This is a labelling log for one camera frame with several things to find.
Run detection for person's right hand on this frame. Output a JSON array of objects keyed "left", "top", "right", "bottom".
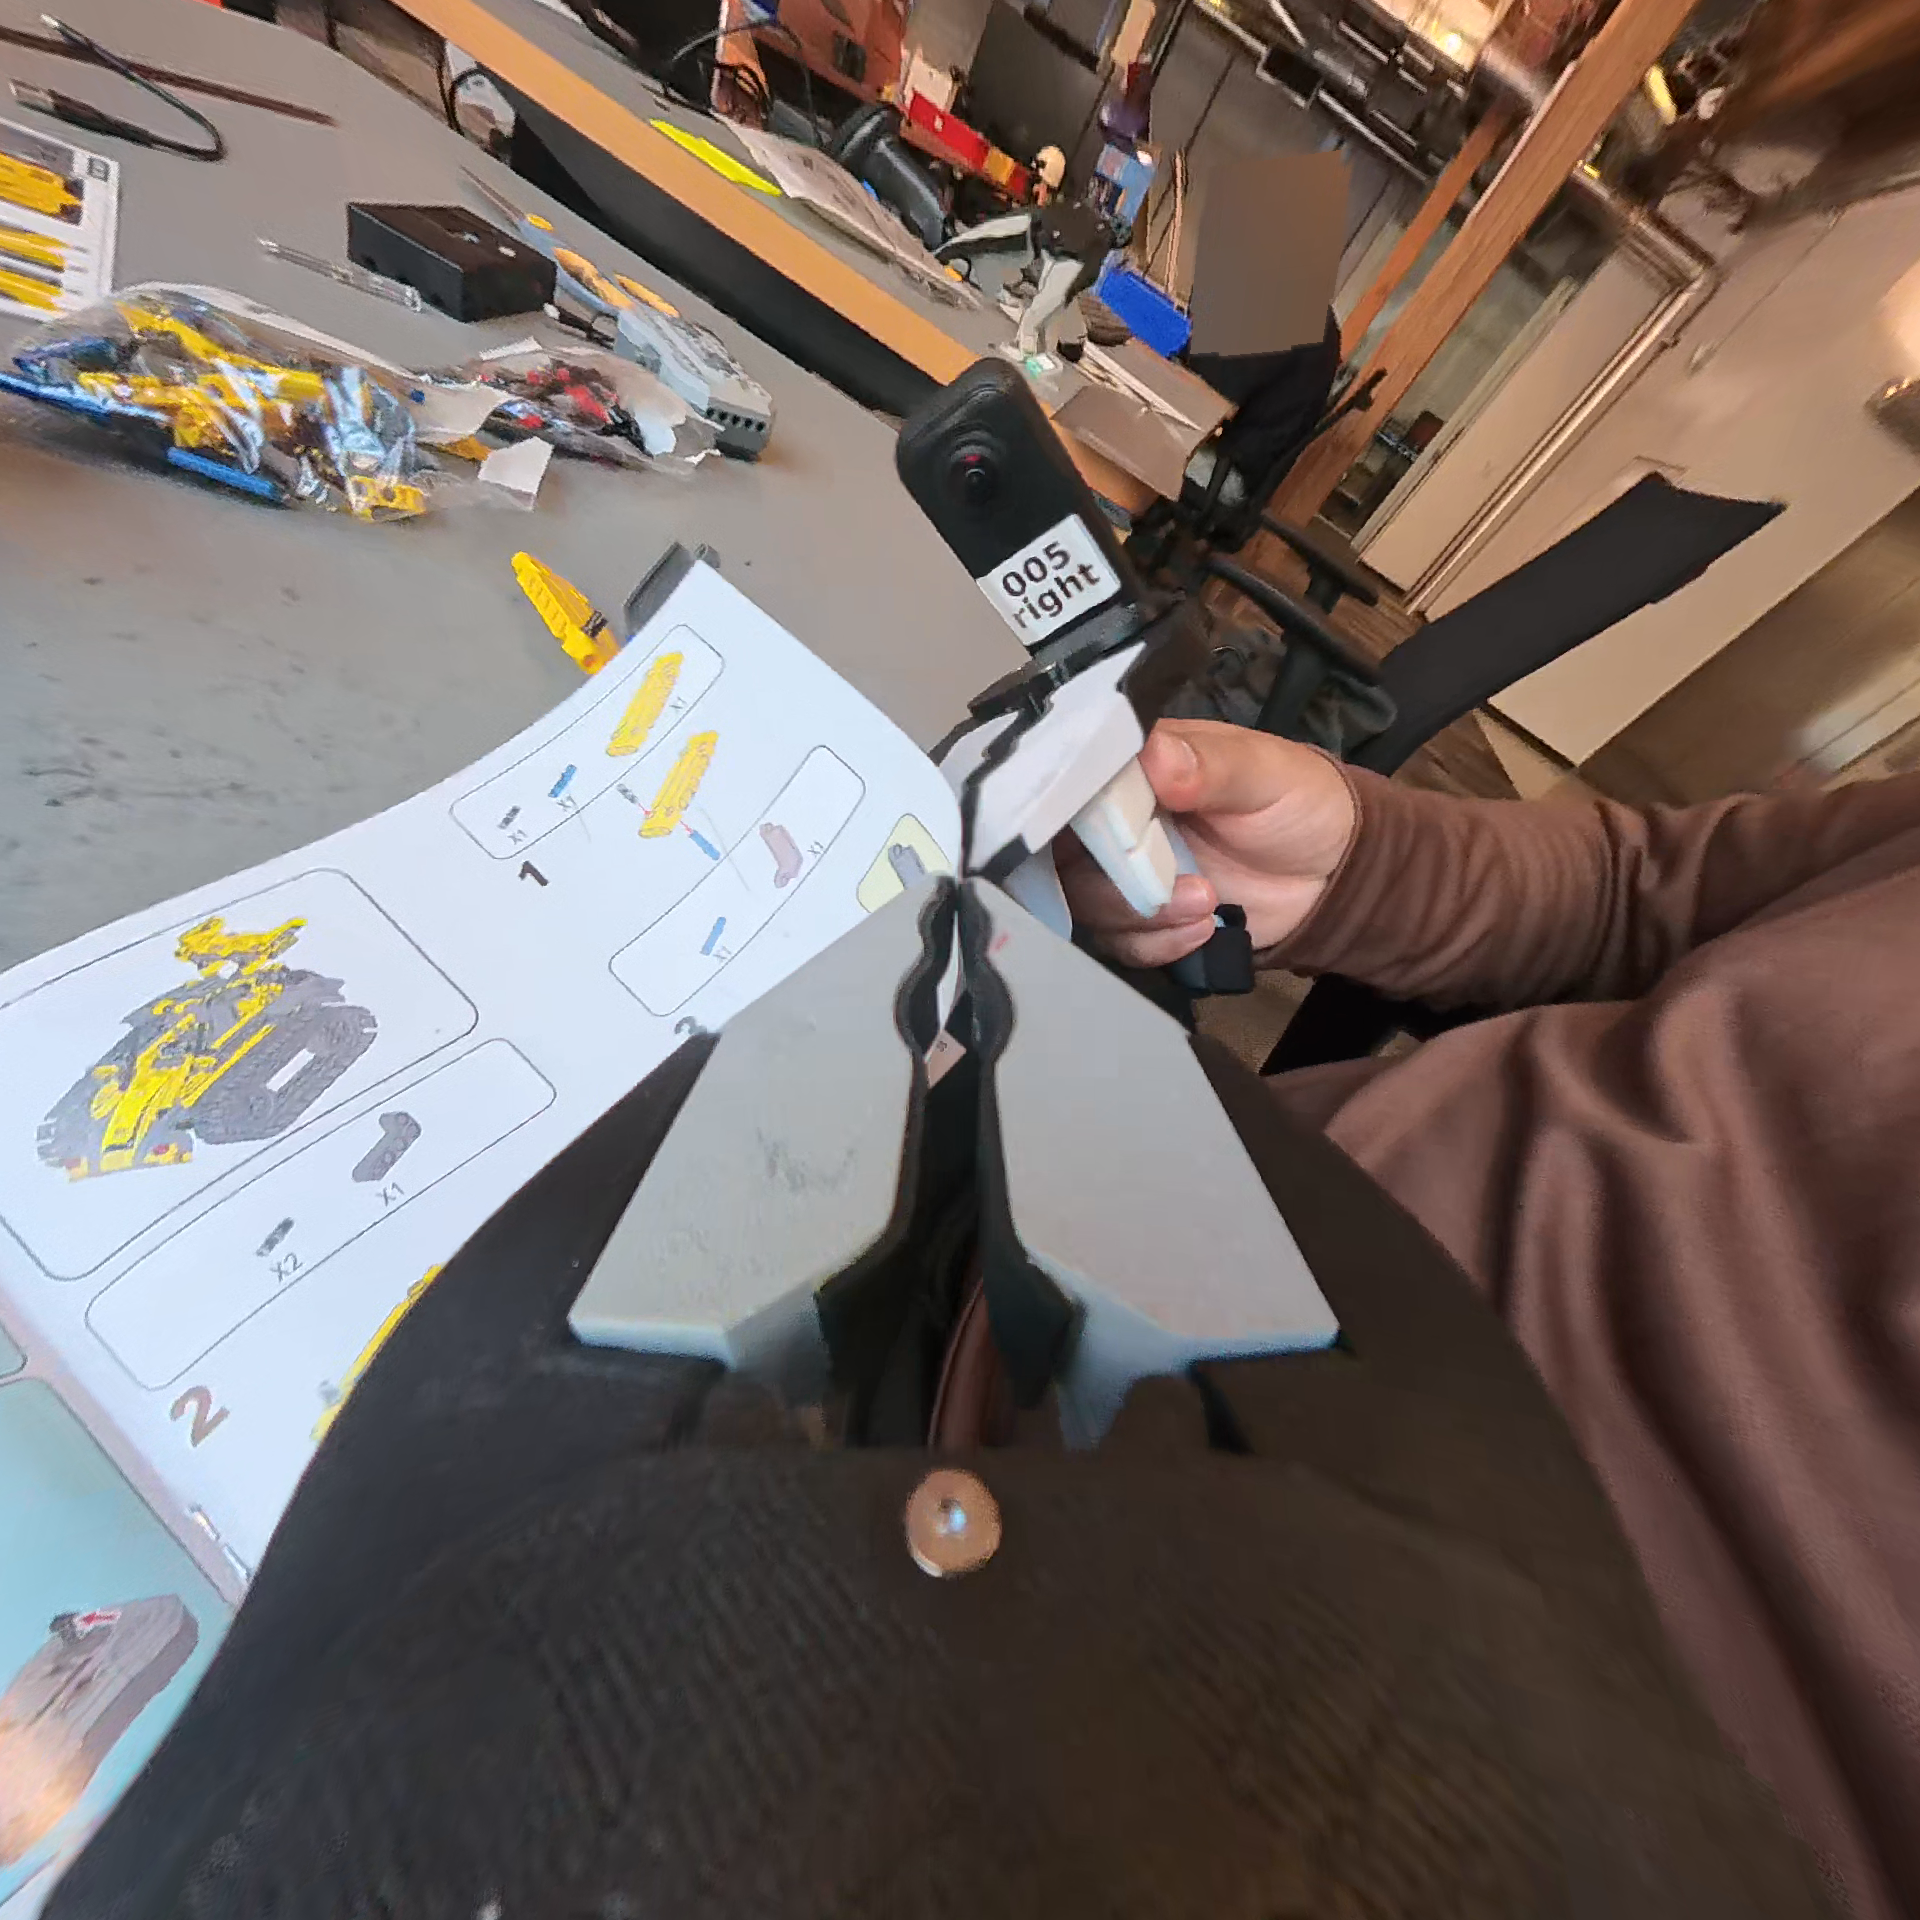
[{"left": 1054, "top": 715, "right": 1360, "bottom": 972}]

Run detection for white instruction booklet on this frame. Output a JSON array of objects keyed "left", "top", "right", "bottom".
[{"left": 0, "top": 561, "right": 965, "bottom": 1892}]

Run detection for paper sheets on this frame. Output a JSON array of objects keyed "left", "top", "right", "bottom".
[{"left": 741, "top": 122, "right": 980, "bottom": 304}]

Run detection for bag of yellow blue parts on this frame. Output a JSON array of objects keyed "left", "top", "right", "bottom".
[{"left": 0, "top": 287, "right": 512, "bottom": 521}]

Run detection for grey angled connector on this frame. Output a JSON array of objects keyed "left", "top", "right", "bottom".
[{"left": 623, "top": 540, "right": 723, "bottom": 633}]

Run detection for bag of red black parts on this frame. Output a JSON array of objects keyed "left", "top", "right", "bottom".
[{"left": 420, "top": 337, "right": 727, "bottom": 478}]

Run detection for small black box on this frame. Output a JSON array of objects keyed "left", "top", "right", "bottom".
[{"left": 344, "top": 200, "right": 562, "bottom": 324}]

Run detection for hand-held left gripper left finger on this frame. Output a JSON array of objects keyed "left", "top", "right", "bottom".
[{"left": 570, "top": 873, "right": 957, "bottom": 1374}]

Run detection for grey control hub block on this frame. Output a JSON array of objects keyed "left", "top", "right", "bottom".
[{"left": 613, "top": 303, "right": 782, "bottom": 462}]

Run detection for yellow grey sticker sheet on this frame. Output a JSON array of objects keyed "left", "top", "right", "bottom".
[{"left": 0, "top": 121, "right": 123, "bottom": 319}]

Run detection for wooden post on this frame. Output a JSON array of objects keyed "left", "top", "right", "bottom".
[{"left": 1272, "top": 0, "right": 1700, "bottom": 544}]

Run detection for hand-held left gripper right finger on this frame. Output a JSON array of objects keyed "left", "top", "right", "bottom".
[{"left": 960, "top": 875, "right": 1339, "bottom": 1450}]

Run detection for black office chair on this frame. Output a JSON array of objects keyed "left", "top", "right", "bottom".
[
  {"left": 1133, "top": 474, "right": 1789, "bottom": 784},
  {"left": 830, "top": 101, "right": 957, "bottom": 250}
]

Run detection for yellow beam panel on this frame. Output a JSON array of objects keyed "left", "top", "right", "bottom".
[{"left": 509, "top": 548, "right": 619, "bottom": 673}]

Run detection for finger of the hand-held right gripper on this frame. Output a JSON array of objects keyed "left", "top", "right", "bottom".
[{"left": 938, "top": 656, "right": 1155, "bottom": 881}]

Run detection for brown cardboard sheet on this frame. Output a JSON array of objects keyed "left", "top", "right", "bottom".
[{"left": 1050, "top": 350, "right": 1235, "bottom": 470}]

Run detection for person's right forearm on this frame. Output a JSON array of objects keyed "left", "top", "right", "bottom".
[{"left": 1261, "top": 757, "right": 1920, "bottom": 1082}]

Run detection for yellow paper note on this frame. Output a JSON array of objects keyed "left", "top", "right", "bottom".
[{"left": 648, "top": 117, "right": 784, "bottom": 200}]

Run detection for black USB cable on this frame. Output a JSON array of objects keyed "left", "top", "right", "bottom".
[{"left": 8, "top": 12, "right": 227, "bottom": 165}]

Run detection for black white legged robot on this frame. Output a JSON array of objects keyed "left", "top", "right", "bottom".
[{"left": 938, "top": 143, "right": 1144, "bottom": 357}]

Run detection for person's brown sweater torso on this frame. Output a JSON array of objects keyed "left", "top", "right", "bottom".
[{"left": 1275, "top": 886, "right": 1920, "bottom": 1920}]

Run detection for small clear-handled screwdriver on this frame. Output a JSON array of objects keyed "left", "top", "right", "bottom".
[{"left": 256, "top": 234, "right": 425, "bottom": 314}]

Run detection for wood-edged grey table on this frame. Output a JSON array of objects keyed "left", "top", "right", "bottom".
[{"left": 393, "top": 0, "right": 1235, "bottom": 513}]

